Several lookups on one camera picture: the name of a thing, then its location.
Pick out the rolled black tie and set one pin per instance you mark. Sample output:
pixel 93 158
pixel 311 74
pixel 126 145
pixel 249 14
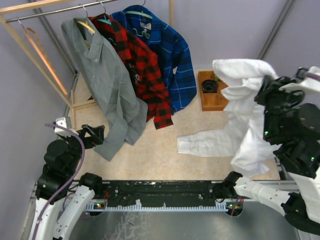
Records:
pixel 210 85

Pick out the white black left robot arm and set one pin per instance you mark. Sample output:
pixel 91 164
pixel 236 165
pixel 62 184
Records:
pixel 64 158

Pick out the blue plaid shirt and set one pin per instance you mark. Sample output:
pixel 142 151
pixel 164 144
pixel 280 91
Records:
pixel 174 57

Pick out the wooden clothes rack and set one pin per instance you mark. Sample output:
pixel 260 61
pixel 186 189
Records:
pixel 69 99

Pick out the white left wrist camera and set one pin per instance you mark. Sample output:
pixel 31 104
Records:
pixel 64 122

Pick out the wooden compartment tray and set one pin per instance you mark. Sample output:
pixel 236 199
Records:
pixel 211 96

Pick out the red black plaid shirt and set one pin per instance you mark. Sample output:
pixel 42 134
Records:
pixel 143 68

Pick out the white shirt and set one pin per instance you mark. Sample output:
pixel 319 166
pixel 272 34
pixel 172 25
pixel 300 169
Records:
pixel 242 136

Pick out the grey button shirt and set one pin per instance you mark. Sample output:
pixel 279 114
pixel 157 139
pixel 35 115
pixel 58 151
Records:
pixel 110 85

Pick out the mint hanger in blue shirt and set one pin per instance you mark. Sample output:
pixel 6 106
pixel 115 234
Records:
pixel 146 26

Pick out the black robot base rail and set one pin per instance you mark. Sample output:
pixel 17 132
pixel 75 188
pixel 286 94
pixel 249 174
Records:
pixel 126 193

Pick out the teal hanger in red shirt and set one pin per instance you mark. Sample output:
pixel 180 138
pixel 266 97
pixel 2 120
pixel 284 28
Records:
pixel 106 21

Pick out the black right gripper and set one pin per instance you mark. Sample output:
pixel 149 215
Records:
pixel 269 85

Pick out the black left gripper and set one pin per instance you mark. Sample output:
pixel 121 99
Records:
pixel 97 134

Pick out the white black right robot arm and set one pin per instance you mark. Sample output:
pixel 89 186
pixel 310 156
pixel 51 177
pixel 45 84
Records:
pixel 295 127

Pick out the yellow hanger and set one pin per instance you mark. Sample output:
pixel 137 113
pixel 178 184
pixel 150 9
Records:
pixel 82 35

